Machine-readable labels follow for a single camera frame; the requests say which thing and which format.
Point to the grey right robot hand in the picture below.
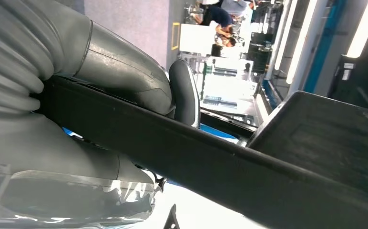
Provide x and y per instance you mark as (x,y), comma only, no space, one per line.
(124,69)

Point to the white counter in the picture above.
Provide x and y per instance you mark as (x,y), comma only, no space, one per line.
(196,38)

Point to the person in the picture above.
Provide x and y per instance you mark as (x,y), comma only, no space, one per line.
(217,15)
(234,6)

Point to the white lab desk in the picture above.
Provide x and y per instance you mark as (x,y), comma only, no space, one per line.
(231,85)

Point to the clear plastic film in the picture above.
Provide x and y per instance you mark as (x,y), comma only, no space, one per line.
(61,199)

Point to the white light strip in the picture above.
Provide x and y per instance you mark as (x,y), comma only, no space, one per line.
(301,41)
(365,28)
(285,31)

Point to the black equipment box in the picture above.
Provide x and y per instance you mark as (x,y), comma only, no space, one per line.
(360,82)

